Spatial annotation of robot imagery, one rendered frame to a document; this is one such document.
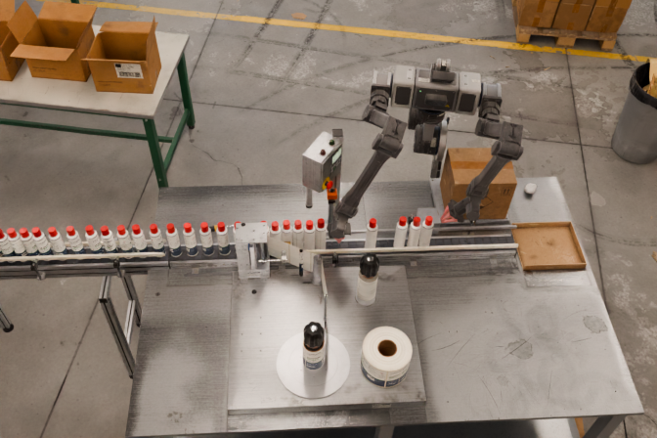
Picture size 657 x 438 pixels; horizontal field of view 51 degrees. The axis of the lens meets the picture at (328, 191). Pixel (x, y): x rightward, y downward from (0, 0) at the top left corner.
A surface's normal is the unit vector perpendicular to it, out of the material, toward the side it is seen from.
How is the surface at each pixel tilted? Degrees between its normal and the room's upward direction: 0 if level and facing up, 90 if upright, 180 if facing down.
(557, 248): 0
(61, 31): 90
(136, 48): 90
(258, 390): 0
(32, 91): 0
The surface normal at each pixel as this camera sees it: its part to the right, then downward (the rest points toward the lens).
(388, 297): 0.03, -0.66
